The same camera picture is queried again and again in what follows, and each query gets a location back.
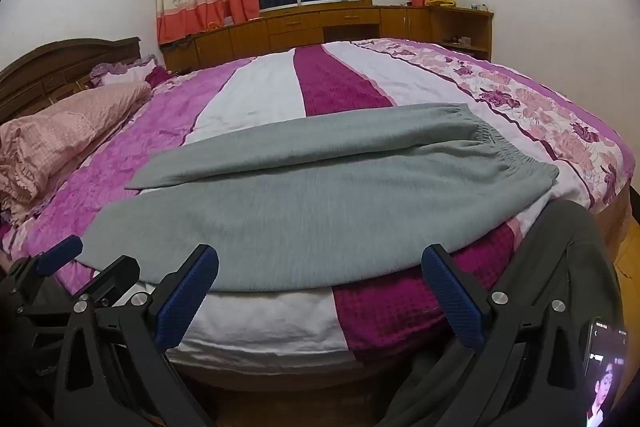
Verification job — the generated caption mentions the purple ruffled pillow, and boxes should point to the purple ruffled pillow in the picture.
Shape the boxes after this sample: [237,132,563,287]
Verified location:
[90,57,158,90]

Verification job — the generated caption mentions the smartphone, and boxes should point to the smartphone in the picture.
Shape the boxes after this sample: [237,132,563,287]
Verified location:
[582,317,629,427]

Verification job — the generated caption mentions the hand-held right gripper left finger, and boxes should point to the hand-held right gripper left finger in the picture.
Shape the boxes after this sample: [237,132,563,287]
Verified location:
[52,244,221,427]

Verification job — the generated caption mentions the dark grey cloth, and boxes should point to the dark grey cloth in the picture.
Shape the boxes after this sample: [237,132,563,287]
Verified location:
[385,199,617,427]

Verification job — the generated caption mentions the grey pants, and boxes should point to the grey pants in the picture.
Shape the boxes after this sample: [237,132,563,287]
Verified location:
[75,103,560,294]

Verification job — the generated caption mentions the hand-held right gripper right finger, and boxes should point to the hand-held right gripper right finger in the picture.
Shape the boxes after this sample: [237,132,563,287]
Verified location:
[421,244,595,427]

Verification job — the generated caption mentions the pink ruffled pillow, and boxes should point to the pink ruffled pillow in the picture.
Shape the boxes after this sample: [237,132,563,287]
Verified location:
[0,82,153,228]

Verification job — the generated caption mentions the wooden wall cabinet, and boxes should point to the wooden wall cabinet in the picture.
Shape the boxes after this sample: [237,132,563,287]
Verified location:
[159,4,495,72]

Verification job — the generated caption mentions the bed with striped purple bedspread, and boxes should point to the bed with striped purple bedspread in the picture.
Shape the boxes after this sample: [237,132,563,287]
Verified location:
[0,38,632,390]

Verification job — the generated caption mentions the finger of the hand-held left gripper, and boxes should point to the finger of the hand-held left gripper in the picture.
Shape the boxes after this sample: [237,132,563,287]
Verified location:
[7,235,84,295]
[74,256,142,308]

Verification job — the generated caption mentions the dark wooden headboard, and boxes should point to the dark wooden headboard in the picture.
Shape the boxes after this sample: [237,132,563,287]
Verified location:
[0,37,142,122]

